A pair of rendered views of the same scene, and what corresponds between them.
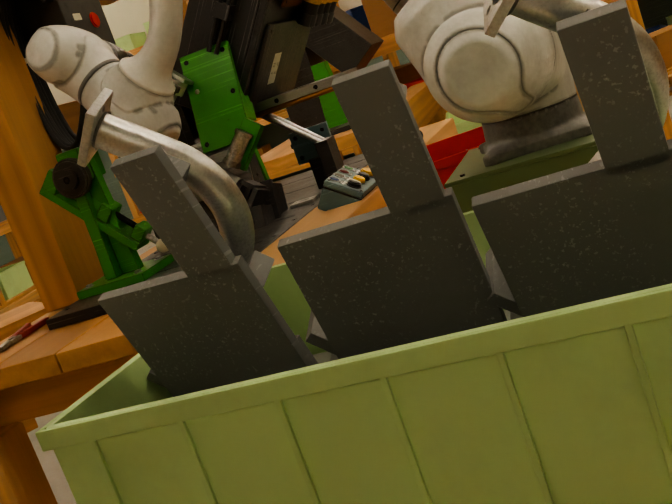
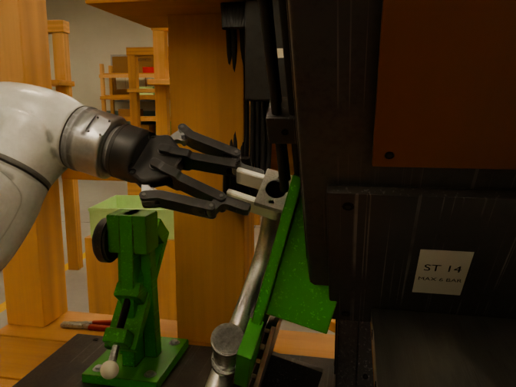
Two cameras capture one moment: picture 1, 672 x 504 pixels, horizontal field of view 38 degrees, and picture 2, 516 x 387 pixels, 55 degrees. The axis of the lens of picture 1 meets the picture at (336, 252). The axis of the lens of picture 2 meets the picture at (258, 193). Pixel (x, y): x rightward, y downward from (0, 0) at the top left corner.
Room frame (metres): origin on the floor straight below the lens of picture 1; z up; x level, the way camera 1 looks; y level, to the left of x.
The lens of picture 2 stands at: (1.97, -0.42, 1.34)
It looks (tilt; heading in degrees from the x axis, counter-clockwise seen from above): 10 degrees down; 81
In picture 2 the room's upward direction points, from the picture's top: straight up
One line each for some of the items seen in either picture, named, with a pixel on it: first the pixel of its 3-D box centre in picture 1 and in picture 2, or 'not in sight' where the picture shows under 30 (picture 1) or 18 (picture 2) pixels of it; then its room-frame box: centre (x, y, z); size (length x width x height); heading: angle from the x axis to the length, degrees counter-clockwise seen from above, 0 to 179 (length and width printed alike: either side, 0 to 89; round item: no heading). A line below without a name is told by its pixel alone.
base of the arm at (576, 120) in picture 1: (532, 123); not in sight; (1.56, -0.36, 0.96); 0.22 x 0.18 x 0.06; 170
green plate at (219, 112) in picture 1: (221, 95); (306, 256); (2.11, 0.11, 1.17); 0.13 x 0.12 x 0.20; 160
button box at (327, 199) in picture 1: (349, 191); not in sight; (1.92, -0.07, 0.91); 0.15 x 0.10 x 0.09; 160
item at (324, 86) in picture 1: (270, 105); (448, 326); (2.24, 0.03, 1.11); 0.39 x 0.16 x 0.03; 70
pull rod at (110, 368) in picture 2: (154, 239); (113, 356); (1.86, 0.32, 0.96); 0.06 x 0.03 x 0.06; 70
